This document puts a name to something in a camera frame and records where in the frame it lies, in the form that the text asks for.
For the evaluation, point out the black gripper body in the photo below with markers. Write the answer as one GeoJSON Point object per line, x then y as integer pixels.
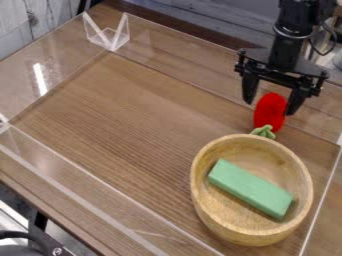
{"type": "Point", "coordinates": [252, 60]}

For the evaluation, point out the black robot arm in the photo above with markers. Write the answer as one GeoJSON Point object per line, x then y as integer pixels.
{"type": "Point", "coordinates": [280, 63]}

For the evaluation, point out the red knitted fruit green stem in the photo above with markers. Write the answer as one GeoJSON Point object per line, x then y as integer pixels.
{"type": "Point", "coordinates": [268, 115]}

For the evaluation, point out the green rectangular block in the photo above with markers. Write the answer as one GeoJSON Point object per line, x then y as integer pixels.
{"type": "Point", "coordinates": [249, 188]}

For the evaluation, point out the round wooden bowl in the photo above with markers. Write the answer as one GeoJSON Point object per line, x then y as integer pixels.
{"type": "Point", "coordinates": [233, 220]}

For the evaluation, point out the clear acrylic corner bracket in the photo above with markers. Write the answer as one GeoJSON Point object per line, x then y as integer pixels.
{"type": "Point", "coordinates": [108, 38]}

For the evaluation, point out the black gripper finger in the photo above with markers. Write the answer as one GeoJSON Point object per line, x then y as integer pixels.
{"type": "Point", "coordinates": [249, 82]}
{"type": "Point", "coordinates": [295, 100]}

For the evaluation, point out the black table leg bracket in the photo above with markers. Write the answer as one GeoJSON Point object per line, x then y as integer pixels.
{"type": "Point", "coordinates": [29, 241]}

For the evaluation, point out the clear acrylic tray walls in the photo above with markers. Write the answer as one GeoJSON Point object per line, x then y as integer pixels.
{"type": "Point", "coordinates": [104, 126]}

